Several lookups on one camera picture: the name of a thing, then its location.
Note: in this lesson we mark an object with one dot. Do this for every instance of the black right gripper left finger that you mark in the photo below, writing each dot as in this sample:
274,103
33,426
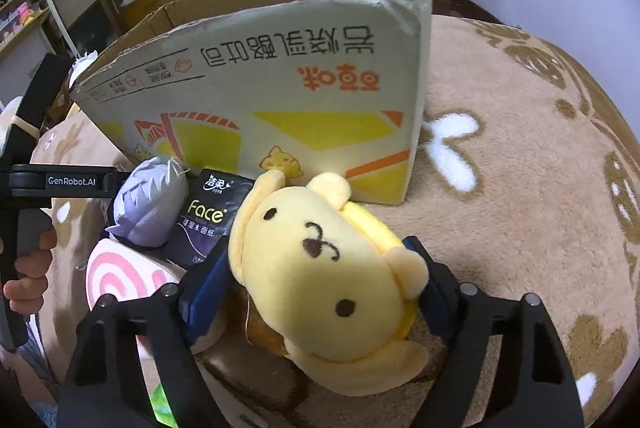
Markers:
104,385

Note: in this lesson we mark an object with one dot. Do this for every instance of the pink swirl roll plush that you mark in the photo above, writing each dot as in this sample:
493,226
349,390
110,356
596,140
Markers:
121,271

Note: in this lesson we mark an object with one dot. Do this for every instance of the yellow dog plush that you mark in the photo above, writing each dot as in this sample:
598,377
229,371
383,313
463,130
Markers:
332,280

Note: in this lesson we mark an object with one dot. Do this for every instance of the green tissue pack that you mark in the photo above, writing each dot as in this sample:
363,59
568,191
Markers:
161,407

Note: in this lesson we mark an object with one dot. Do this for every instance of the person's left hand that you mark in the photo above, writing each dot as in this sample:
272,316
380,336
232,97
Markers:
25,294

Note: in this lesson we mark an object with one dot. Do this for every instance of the blue chibi doll plush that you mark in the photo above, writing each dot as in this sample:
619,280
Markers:
149,202

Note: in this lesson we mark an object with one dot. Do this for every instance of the dark Face tissue pack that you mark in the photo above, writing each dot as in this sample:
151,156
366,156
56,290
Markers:
207,215

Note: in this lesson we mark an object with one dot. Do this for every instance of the printed cardboard box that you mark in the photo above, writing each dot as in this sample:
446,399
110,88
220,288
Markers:
243,86

